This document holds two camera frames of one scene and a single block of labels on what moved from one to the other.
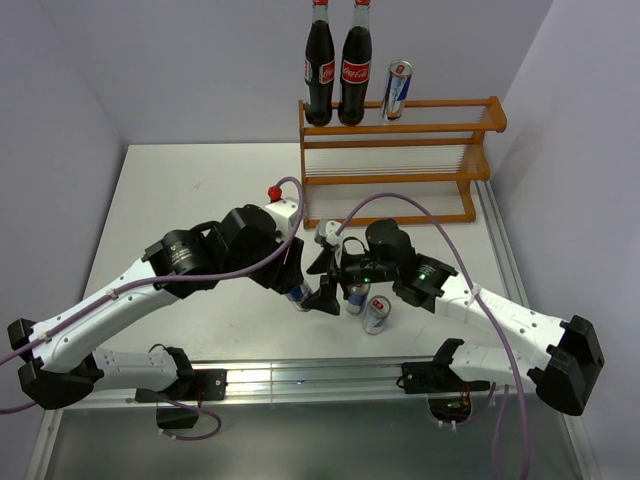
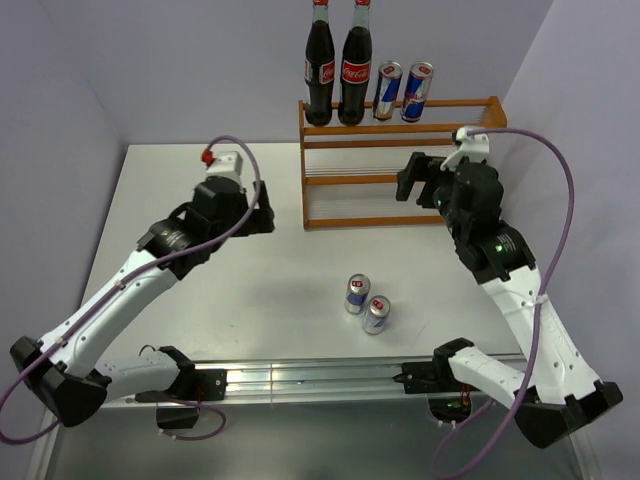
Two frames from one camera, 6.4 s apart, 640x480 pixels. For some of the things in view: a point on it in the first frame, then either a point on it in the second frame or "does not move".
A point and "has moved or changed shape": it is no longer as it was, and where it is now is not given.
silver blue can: (296, 295) to (417, 91)
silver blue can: (376, 315) does not move
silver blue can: (358, 294) does not move
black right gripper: (325, 299) to (420, 165)
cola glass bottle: (319, 66) does not move
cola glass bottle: (357, 61) does not move
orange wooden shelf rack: (411, 170) does not move
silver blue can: (400, 74) has moved or changed shape
